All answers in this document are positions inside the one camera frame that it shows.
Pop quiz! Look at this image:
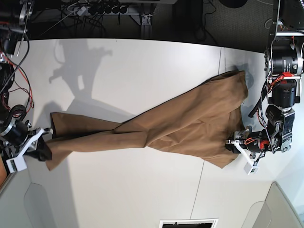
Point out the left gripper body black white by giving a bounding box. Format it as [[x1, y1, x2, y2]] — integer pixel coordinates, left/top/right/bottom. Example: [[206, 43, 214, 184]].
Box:
[[225, 126, 268, 162]]

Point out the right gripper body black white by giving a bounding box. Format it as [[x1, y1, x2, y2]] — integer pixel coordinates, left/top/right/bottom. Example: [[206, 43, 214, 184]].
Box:
[[0, 120, 53, 158]]

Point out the tan t-shirt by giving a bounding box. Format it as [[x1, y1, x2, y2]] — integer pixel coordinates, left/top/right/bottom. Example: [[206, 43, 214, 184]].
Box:
[[46, 71, 248, 170]]

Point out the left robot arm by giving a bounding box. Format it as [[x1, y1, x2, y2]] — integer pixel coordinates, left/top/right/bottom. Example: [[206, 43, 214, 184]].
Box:
[[226, 0, 304, 168]]

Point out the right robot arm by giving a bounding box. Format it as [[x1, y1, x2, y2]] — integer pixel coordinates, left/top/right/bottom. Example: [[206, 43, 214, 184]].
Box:
[[0, 0, 37, 158]]

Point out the grey chair left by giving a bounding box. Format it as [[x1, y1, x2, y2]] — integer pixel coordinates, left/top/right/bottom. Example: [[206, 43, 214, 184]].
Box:
[[0, 157, 79, 228]]

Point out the grey chair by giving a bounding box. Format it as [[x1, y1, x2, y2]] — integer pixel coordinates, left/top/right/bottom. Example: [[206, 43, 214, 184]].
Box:
[[0, 157, 79, 228], [242, 182, 304, 228]]

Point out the grey chair right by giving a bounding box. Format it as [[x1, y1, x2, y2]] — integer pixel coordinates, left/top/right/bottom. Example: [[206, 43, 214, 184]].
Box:
[[242, 182, 304, 228]]

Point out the black power strip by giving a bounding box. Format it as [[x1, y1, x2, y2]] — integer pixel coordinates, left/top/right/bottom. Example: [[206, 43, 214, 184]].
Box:
[[67, 5, 131, 16]]

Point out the aluminium table leg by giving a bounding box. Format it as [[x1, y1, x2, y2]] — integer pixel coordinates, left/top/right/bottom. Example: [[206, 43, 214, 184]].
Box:
[[140, 13, 153, 39]]

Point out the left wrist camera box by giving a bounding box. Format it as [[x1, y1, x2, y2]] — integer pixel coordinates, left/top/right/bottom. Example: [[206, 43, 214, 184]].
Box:
[[244, 163, 259, 175]]

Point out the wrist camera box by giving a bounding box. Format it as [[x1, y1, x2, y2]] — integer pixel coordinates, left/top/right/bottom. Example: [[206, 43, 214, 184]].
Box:
[[244, 163, 259, 175], [6, 156, 27, 173]]

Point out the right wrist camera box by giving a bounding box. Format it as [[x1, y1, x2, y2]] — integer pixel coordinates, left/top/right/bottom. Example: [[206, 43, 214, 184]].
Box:
[[6, 156, 27, 173]]

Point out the white floor vent frame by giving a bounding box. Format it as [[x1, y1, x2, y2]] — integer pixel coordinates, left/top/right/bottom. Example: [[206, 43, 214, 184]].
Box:
[[159, 218, 219, 228]]

